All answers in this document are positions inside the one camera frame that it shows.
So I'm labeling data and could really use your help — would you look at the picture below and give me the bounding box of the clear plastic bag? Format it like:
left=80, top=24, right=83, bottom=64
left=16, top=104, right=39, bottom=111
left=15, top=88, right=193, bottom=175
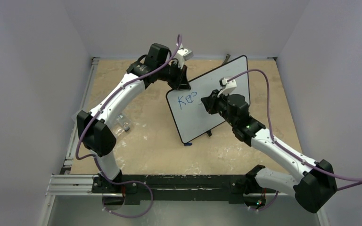
left=72, top=107, right=132, bottom=136

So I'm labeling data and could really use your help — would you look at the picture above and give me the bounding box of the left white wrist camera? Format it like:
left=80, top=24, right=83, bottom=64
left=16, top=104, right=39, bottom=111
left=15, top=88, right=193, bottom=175
left=174, top=48, right=193, bottom=69

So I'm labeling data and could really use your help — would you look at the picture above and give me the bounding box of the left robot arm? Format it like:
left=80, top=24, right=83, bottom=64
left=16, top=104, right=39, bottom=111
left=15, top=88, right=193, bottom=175
left=75, top=42, right=193, bottom=193

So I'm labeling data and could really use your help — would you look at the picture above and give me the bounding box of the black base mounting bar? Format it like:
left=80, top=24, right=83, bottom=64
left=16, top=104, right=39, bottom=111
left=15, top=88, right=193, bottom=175
left=91, top=174, right=275, bottom=207

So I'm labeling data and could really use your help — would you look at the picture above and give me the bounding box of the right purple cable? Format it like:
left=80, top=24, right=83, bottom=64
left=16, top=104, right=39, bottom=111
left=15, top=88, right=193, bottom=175
left=228, top=69, right=362, bottom=192

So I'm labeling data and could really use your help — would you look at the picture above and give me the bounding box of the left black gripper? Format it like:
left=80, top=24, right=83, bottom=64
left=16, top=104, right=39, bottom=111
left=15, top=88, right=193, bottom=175
left=157, top=61, right=190, bottom=90

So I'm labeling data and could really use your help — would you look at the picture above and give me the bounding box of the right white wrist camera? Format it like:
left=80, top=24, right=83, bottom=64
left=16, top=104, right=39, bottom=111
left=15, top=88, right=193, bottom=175
left=217, top=77, right=237, bottom=97

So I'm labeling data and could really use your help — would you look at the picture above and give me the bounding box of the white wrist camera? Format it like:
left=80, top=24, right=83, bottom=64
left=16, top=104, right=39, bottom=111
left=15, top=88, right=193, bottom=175
left=174, top=48, right=193, bottom=69
left=217, top=77, right=237, bottom=97

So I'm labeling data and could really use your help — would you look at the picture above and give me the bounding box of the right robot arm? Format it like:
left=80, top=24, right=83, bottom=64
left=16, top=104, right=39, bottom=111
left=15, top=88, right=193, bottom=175
left=201, top=89, right=337, bottom=213

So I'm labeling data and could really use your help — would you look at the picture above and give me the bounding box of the aluminium frame rail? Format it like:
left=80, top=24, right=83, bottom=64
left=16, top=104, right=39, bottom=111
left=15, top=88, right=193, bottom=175
left=37, top=57, right=100, bottom=226

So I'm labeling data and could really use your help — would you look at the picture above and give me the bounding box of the white whiteboard black frame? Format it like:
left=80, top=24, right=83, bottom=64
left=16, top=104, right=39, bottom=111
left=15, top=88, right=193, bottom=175
left=166, top=55, right=250, bottom=145

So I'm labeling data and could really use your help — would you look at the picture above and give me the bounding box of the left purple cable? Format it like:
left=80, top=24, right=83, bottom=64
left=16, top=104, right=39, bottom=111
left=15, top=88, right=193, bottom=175
left=75, top=34, right=183, bottom=182

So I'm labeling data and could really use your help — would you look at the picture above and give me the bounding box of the purple cable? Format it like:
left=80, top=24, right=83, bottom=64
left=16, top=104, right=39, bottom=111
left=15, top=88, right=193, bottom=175
left=75, top=34, right=183, bottom=182
left=228, top=69, right=362, bottom=192

